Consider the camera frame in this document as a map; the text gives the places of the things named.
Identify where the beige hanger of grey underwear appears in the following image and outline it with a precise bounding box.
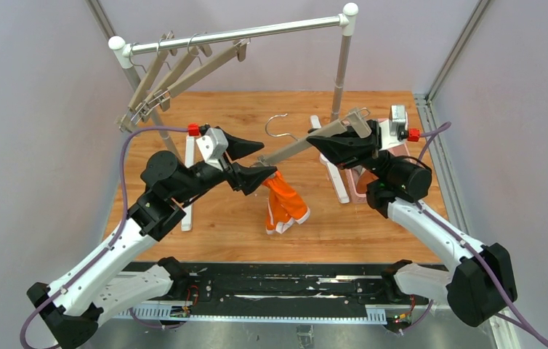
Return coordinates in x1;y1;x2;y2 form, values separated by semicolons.
137;34;213;117

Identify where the brown underwear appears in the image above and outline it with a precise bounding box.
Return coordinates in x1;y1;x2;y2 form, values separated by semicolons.
355;171;379;194

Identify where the beige hanger of orange underwear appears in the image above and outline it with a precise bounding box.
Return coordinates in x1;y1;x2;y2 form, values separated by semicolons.
253;108;371;167

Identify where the orange underwear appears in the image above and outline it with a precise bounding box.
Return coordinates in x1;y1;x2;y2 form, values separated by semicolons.
263;171;311;235

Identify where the metal clothes rack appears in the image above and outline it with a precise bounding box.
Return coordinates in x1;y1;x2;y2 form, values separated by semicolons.
108;2;359;232

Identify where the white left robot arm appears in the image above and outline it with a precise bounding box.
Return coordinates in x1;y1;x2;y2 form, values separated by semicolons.
27;124;275;348

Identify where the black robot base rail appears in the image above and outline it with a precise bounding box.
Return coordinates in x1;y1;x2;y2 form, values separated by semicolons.
110;262;448;324

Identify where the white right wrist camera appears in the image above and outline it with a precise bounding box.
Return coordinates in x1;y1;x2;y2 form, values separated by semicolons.
378;105;408;150

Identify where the pink plastic basket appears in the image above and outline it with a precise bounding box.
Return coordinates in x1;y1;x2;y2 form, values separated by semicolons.
343;117;424;205

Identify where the beige hanger of brown underwear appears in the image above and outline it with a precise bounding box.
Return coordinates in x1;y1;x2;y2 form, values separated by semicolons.
150;39;250;111

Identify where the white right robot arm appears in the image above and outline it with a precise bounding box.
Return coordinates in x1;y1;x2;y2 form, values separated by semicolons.
305;120;517;327

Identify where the empty beige clip hanger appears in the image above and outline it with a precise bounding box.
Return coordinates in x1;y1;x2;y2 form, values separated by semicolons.
108;36;169;132

